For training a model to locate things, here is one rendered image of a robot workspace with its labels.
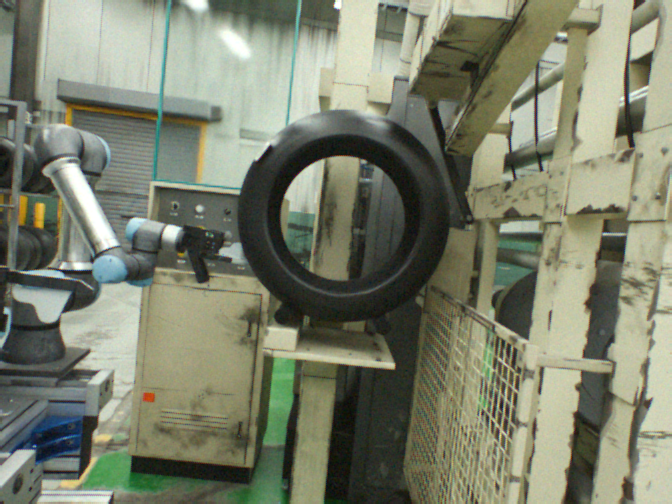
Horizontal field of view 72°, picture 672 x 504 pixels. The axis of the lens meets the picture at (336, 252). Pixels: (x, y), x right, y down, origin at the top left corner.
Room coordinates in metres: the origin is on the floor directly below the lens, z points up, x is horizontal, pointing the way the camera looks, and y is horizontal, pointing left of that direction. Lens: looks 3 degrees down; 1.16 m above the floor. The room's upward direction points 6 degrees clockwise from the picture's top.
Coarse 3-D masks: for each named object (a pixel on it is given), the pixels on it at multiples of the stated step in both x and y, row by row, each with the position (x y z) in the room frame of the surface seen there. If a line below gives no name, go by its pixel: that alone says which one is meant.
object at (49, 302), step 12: (24, 276) 0.57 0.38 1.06; (36, 276) 0.57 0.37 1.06; (48, 276) 0.58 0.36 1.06; (24, 288) 0.58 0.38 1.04; (48, 288) 0.58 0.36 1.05; (60, 288) 0.58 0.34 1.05; (72, 288) 0.58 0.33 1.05; (84, 288) 0.59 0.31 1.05; (24, 300) 0.58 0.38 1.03; (36, 300) 0.58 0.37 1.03; (48, 300) 0.58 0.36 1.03; (60, 300) 0.59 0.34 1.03; (48, 312) 0.58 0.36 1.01; (60, 312) 0.59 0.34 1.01
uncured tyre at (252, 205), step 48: (288, 144) 1.24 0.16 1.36; (336, 144) 1.52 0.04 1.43; (384, 144) 1.24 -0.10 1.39; (240, 192) 1.29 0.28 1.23; (432, 192) 1.24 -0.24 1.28; (240, 240) 1.30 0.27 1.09; (432, 240) 1.24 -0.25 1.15; (288, 288) 1.24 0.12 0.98; (336, 288) 1.52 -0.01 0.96; (384, 288) 1.24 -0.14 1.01
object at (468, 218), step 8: (432, 112) 1.57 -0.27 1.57; (432, 120) 1.58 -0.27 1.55; (440, 120) 1.57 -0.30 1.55; (440, 128) 1.57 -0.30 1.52; (440, 136) 1.57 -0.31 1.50; (440, 144) 1.57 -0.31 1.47; (448, 160) 1.57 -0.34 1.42; (448, 168) 1.57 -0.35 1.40; (456, 168) 1.57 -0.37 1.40; (456, 176) 1.57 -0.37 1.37; (456, 184) 1.57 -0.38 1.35; (456, 192) 1.57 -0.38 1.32; (464, 192) 1.57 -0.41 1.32; (464, 200) 1.57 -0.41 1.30; (464, 208) 1.57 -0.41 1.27; (464, 216) 1.57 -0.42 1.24; (472, 216) 1.57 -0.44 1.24
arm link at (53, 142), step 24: (48, 144) 1.22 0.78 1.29; (72, 144) 1.27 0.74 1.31; (48, 168) 1.22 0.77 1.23; (72, 168) 1.24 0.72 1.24; (72, 192) 1.22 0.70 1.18; (72, 216) 1.22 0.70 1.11; (96, 216) 1.22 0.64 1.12; (96, 240) 1.21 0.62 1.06; (96, 264) 1.18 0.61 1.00; (120, 264) 1.20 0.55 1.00
